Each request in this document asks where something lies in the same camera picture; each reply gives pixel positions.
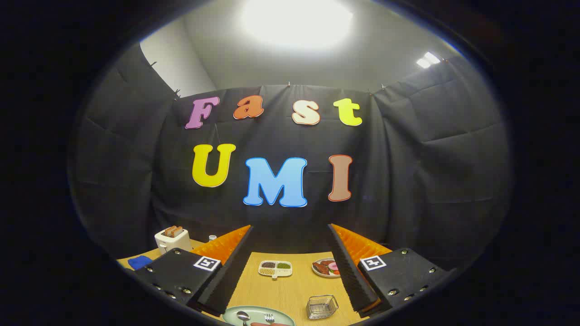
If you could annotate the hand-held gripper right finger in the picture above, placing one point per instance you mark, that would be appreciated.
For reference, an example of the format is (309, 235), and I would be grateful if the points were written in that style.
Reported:
(351, 276)

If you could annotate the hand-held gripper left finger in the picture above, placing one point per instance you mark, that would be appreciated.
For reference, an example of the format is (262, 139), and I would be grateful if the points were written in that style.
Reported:
(229, 276)

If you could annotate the white oval food plate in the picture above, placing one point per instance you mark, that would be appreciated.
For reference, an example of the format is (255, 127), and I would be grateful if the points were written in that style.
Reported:
(326, 274)

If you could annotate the large brown meat piece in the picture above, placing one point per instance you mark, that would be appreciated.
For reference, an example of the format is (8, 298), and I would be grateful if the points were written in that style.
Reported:
(321, 268)

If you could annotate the pile of yellow beans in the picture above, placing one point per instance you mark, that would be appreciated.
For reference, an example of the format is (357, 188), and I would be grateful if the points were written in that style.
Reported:
(267, 271)

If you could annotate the pile of brown beans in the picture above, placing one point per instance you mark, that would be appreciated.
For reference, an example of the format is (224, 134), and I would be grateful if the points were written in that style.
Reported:
(268, 265)

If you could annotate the white divided dish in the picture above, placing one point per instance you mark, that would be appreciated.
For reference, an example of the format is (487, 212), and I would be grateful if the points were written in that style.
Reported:
(275, 271)

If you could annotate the pale green plate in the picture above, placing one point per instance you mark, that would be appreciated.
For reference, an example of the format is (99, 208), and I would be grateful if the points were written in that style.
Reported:
(258, 314)

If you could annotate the white toaster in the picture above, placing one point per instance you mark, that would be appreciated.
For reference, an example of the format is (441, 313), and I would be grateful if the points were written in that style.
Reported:
(174, 243)

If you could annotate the toast slices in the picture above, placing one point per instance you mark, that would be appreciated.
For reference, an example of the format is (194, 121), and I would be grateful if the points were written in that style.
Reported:
(173, 231)

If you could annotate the blue folded cloth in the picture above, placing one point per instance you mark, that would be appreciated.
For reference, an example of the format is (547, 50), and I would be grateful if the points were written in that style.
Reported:
(139, 262)

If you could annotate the small ceiling light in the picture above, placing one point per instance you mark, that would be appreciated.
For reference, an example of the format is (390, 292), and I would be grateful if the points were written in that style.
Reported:
(428, 59)

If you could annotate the large ceiling light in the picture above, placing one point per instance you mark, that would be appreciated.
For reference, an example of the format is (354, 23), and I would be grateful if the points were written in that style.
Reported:
(297, 22)

